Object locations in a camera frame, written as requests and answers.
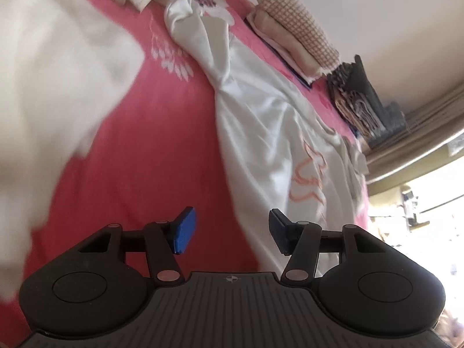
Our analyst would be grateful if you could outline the white sweatshirt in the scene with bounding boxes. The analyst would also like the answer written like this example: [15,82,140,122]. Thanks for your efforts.
[106,0,370,274]

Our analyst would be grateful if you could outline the stack of dark folded clothes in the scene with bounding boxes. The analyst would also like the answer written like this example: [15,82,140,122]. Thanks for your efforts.
[325,54,406,150]

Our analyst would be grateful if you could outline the white folded garment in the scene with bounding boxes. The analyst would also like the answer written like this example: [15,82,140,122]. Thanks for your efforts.
[248,18,321,82]

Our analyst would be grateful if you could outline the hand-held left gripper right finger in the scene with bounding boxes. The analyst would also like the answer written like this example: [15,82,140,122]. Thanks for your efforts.
[268,208,388,291]

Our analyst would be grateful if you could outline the beige folded sweater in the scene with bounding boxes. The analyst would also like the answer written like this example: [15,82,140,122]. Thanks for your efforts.
[246,9,325,78]

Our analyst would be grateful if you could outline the pink floral blanket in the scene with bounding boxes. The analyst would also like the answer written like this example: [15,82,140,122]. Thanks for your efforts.
[0,0,374,345]

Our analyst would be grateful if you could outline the white fluffy cloth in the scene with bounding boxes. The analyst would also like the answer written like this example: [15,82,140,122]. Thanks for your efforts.
[0,0,146,303]

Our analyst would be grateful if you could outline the pink checked folded sweater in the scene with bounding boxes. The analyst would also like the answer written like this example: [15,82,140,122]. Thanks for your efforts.
[255,0,342,70]

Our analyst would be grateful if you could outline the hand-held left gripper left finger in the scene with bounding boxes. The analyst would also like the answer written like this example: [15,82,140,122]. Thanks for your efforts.
[77,206,198,291]

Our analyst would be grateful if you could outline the beige curtain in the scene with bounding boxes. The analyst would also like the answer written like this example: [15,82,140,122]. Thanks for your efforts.
[364,83,464,185]

